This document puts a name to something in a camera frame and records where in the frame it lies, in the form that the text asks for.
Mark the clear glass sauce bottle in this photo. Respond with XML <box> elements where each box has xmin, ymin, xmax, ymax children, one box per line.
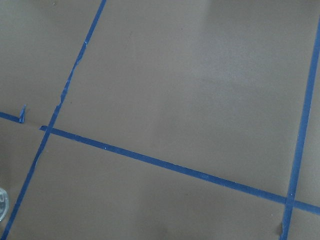
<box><xmin>0</xmin><ymin>188</ymin><xmax>10</xmax><ymax>221</ymax></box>

